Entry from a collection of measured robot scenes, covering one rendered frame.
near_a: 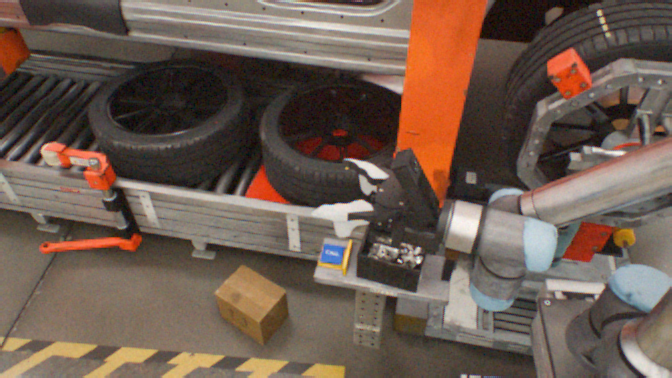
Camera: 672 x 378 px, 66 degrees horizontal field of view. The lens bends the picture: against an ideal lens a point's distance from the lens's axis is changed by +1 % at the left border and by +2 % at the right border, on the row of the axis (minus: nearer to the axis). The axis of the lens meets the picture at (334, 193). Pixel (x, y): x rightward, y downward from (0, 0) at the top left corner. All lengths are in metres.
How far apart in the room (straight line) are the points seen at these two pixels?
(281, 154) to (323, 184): 0.20
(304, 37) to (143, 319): 1.26
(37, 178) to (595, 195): 2.06
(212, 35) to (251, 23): 0.18
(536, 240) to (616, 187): 0.15
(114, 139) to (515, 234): 1.74
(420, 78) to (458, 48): 0.12
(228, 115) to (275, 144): 0.28
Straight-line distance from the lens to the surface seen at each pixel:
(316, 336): 2.07
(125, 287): 2.35
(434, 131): 1.45
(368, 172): 0.85
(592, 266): 2.20
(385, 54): 1.94
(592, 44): 1.54
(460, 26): 1.28
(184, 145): 2.12
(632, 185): 0.86
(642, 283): 1.08
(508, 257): 0.80
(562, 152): 1.75
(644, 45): 1.55
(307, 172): 1.92
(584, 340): 1.19
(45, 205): 2.54
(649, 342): 0.94
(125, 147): 2.19
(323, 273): 1.68
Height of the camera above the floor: 1.82
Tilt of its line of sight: 46 degrees down
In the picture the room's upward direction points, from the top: straight up
